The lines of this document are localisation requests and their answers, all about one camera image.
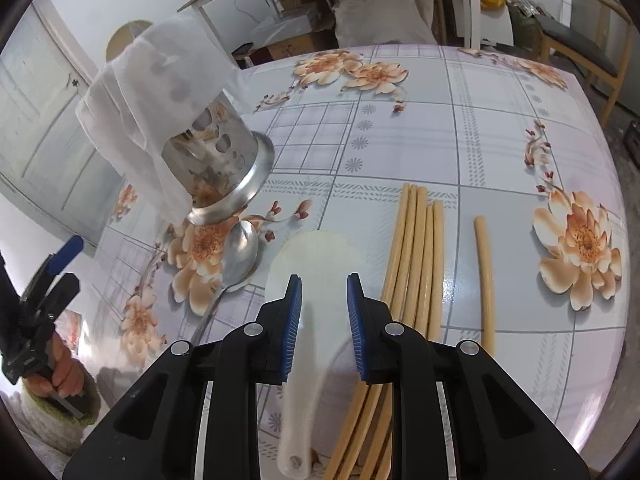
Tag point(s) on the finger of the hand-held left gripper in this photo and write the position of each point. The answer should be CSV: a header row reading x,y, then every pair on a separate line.
x,y
70,248
62,290

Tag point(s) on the white sack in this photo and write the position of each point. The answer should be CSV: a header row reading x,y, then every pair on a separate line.
x,y
375,15

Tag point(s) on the light wooden table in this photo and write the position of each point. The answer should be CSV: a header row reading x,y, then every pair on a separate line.
x,y
471,0

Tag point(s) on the white panel door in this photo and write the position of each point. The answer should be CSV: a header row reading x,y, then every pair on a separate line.
x,y
50,135

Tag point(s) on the cardboard box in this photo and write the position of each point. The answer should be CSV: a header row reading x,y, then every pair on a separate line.
x,y
300,46

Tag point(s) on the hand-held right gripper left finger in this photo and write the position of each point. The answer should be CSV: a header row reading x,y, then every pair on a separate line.
x,y
294,310

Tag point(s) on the white tissue paper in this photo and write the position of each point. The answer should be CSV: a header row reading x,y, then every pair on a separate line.
x,y
150,85

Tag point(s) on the dark green sack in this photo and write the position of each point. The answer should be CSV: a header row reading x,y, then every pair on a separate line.
x,y
525,25

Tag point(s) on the white plastic rice spoon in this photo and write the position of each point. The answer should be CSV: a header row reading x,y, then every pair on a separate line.
x,y
320,260

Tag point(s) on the person's left hand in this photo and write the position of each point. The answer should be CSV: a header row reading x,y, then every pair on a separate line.
x,y
65,367

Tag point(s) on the wooden chair dark seat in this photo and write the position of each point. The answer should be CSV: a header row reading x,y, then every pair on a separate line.
x,y
580,42

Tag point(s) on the metal utensil holder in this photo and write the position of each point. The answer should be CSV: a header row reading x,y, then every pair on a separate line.
x,y
225,160

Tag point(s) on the white storage box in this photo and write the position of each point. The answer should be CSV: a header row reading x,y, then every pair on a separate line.
x,y
285,25

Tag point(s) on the white flat board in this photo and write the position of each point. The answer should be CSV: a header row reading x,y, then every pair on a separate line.
x,y
497,27

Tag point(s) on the floral tablecloth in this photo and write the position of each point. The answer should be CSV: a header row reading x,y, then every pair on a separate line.
x,y
400,135

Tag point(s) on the metal spoon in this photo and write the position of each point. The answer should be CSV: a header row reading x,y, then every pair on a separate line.
x,y
242,250

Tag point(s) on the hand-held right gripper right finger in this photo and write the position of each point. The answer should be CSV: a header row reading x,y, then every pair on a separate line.
x,y
356,315

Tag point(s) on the round beige disc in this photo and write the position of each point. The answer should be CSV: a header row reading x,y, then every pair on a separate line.
x,y
125,35

